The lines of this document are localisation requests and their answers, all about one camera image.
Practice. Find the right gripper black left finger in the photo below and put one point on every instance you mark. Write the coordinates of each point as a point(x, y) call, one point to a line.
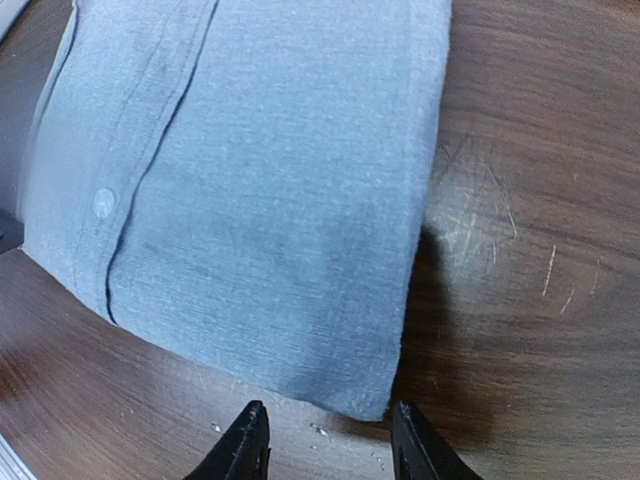
point(242, 452)

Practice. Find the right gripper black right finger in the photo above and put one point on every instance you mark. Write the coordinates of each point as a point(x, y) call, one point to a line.
point(420, 452)

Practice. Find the grey long sleeve shirt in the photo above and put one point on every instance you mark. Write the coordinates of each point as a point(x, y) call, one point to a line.
point(244, 182)

